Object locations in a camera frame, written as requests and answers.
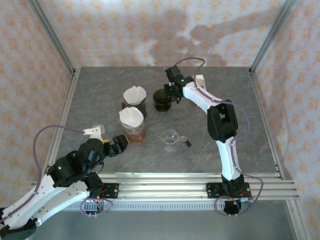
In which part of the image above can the clear plastic coffee dripper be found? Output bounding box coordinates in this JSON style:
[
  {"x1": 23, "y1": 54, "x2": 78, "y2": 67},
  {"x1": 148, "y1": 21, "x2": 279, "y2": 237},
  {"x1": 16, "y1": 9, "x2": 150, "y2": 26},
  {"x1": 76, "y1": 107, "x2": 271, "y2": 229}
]
[{"x1": 119, "y1": 109, "x2": 146, "y2": 136}]

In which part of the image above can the dark green coffee dripper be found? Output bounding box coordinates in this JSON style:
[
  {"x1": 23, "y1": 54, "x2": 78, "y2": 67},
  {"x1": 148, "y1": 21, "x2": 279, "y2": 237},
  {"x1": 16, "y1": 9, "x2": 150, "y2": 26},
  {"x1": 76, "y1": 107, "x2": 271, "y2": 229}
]
[{"x1": 152, "y1": 89, "x2": 176, "y2": 113}]

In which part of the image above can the white paper coffee filter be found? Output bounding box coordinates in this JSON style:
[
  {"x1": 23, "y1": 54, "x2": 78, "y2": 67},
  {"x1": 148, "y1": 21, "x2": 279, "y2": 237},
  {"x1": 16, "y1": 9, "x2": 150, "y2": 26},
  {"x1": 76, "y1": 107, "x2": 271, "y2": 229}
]
[
  {"x1": 119, "y1": 106, "x2": 145, "y2": 128},
  {"x1": 122, "y1": 86, "x2": 148, "y2": 106}
]

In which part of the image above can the smoky grey coffee dripper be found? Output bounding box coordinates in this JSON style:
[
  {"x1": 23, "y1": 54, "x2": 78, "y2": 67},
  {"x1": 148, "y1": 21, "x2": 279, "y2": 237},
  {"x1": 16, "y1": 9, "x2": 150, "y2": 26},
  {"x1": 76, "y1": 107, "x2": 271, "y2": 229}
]
[{"x1": 122, "y1": 87, "x2": 148, "y2": 110}]

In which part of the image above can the clear glass server brown handle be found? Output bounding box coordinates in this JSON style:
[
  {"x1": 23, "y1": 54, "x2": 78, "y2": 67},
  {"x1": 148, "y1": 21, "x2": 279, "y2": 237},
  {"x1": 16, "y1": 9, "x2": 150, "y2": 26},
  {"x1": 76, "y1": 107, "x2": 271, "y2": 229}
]
[{"x1": 157, "y1": 129, "x2": 193, "y2": 153}]

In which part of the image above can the orange patterned backdrop cloth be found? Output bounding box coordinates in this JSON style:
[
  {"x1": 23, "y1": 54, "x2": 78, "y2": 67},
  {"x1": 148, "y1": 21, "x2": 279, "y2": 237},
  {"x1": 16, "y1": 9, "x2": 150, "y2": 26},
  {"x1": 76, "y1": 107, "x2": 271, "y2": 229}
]
[{"x1": 0, "y1": 0, "x2": 320, "y2": 240}]

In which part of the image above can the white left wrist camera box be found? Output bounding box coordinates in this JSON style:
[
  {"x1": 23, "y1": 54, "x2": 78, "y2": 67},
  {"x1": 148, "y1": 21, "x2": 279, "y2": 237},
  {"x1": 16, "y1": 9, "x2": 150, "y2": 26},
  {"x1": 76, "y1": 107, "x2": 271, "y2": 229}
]
[{"x1": 83, "y1": 124, "x2": 106, "y2": 142}]

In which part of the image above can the aluminium side rail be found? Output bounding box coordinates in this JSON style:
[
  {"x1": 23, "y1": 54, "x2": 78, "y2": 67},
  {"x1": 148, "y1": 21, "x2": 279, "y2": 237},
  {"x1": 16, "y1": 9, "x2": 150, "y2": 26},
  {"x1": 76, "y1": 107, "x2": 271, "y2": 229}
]
[
  {"x1": 249, "y1": 72, "x2": 286, "y2": 180},
  {"x1": 39, "y1": 68, "x2": 81, "y2": 181}
]

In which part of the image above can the long aluminium base rail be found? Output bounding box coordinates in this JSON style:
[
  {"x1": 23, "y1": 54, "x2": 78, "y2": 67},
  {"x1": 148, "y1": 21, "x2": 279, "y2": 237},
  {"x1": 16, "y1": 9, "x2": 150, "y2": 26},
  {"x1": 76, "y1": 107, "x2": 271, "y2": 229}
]
[{"x1": 27, "y1": 172, "x2": 300, "y2": 202}]

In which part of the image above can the grey slotted cable duct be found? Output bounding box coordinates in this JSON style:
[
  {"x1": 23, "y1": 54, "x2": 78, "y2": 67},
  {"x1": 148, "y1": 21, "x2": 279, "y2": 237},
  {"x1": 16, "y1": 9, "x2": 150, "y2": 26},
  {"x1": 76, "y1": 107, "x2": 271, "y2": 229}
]
[{"x1": 36, "y1": 201, "x2": 293, "y2": 211}]

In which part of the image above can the aluminium frame post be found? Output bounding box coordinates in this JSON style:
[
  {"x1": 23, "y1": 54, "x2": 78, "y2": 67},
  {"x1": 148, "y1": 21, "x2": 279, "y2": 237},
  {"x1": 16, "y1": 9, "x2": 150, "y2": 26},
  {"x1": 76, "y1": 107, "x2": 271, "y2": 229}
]
[
  {"x1": 249, "y1": 0, "x2": 301, "y2": 75},
  {"x1": 26, "y1": 0, "x2": 76, "y2": 75}
]

